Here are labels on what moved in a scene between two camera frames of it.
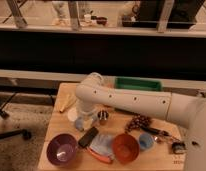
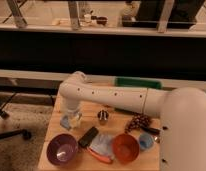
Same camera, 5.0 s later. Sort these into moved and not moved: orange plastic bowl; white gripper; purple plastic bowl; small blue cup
Moved: white gripper
Not moved: small blue cup; orange plastic bowl; purple plastic bowl
